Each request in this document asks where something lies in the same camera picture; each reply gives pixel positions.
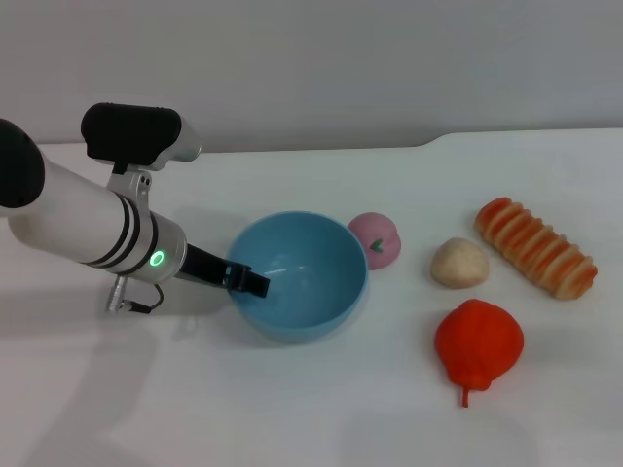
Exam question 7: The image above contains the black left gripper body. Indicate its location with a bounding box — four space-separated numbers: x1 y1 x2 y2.
175 242 234 292

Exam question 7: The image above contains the blue bowl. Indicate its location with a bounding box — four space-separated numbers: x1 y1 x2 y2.
226 209 370 346

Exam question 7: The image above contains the beige egg yolk pastry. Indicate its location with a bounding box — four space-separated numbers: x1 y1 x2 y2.
430 236 491 291

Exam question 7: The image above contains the pink peach-shaped pastry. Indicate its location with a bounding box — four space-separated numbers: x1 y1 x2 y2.
347 211 404 271

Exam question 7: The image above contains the red pear-shaped toy fruit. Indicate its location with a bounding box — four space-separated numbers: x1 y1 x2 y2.
434 298 526 409

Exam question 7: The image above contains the striped orange bread roll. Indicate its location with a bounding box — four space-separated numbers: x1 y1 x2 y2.
473 196 600 302

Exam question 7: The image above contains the left arm cable with connector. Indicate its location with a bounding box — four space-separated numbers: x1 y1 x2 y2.
104 274 165 314

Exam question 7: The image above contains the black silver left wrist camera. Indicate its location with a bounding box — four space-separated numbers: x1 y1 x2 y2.
80 101 203 174

